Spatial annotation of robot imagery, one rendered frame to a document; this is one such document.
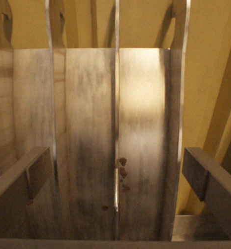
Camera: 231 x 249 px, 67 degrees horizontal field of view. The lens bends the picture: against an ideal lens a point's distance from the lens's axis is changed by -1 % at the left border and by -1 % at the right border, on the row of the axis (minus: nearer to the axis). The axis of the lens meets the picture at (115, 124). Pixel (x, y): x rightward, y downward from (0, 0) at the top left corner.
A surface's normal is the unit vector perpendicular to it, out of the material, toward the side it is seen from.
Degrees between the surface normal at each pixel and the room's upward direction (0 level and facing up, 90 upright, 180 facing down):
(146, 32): 90
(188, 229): 90
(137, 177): 75
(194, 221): 90
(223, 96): 90
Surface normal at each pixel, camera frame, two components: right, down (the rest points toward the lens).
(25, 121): -0.01, 0.11
